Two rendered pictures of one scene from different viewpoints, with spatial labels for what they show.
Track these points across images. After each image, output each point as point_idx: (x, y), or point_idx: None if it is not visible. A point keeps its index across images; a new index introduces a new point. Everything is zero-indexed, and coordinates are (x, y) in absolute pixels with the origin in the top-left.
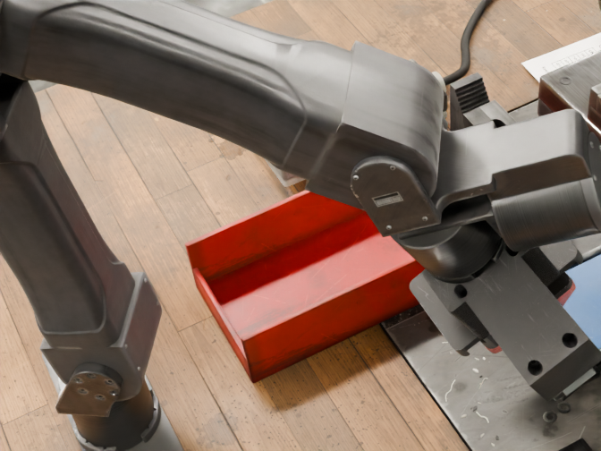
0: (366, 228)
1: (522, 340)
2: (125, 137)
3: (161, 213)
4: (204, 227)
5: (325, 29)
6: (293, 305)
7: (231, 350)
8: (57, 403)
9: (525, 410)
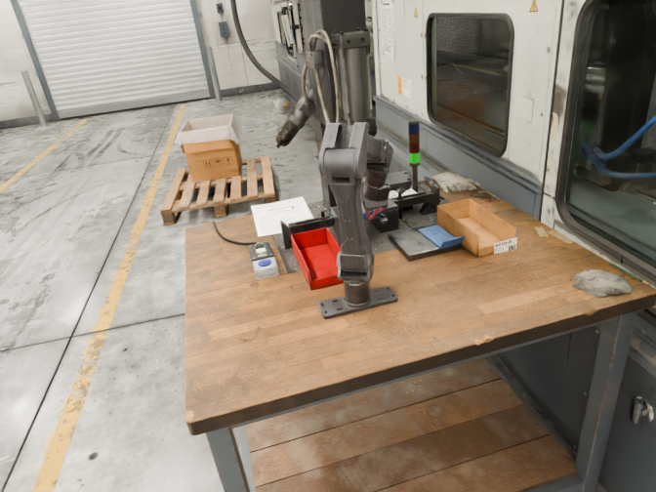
0: (306, 261)
1: (402, 179)
2: (230, 307)
3: (274, 298)
4: (286, 289)
5: (212, 266)
6: (328, 272)
7: (338, 284)
8: (369, 276)
9: (375, 244)
